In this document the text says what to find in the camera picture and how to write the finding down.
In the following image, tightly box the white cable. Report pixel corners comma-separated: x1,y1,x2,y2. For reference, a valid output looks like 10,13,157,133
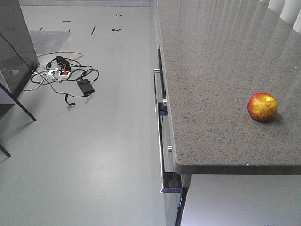
22,68,51,92

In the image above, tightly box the grey stone kitchen counter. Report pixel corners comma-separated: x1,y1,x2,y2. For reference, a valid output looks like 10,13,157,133
154,0,301,226

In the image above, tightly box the chrome drawer handle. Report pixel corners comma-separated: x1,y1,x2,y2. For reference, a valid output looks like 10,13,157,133
153,69,168,116

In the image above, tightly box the red yellow apple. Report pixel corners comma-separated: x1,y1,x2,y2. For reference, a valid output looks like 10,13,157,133
247,92,278,121

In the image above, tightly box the orange cable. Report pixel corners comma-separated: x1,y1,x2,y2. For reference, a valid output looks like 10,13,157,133
37,51,84,62

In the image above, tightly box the black power adapter brick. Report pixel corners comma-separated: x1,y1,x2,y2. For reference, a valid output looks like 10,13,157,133
77,79,95,95

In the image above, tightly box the white power strip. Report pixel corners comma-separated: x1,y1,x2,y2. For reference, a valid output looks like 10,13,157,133
47,68,71,80

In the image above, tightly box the dark grey panel stand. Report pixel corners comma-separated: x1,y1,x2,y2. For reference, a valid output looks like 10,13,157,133
0,0,40,158

